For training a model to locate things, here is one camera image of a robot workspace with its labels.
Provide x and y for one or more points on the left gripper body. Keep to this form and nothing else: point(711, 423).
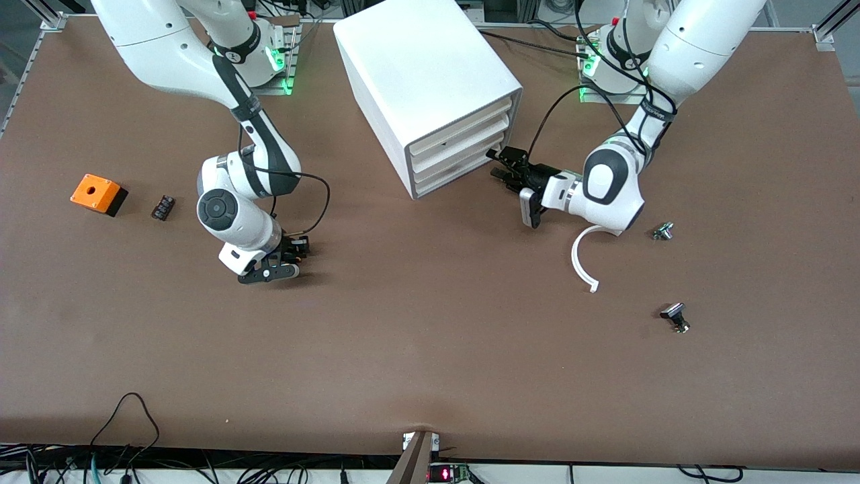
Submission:
point(539, 177)

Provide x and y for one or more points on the lowest white cabinet drawer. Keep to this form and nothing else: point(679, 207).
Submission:
point(457, 172)

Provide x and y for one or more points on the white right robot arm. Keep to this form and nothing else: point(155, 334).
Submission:
point(168, 47)

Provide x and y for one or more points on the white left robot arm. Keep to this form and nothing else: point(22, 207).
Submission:
point(699, 40)

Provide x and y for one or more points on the white curved plastic arc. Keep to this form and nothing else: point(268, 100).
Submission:
point(575, 259)

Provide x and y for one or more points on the small black contact block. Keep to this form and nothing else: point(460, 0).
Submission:
point(163, 208)

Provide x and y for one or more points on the circuit board with red display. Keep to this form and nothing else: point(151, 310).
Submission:
point(447, 475)

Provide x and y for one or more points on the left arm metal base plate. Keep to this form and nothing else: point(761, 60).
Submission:
point(605, 99)

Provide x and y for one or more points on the small silver green switch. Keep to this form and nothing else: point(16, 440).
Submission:
point(663, 232)

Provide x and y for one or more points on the orange button enclosure box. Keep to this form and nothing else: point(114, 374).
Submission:
point(94, 191)

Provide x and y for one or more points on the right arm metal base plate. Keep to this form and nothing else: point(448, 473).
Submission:
point(272, 90)

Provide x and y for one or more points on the black silver selector switch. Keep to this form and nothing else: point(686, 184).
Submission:
point(674, 312)

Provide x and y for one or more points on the grey metal bracket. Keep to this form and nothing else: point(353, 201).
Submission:
point(416, 464)

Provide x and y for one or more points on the aluminium frame profile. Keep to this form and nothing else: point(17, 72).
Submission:
point(47, 17)
point(833, 27)

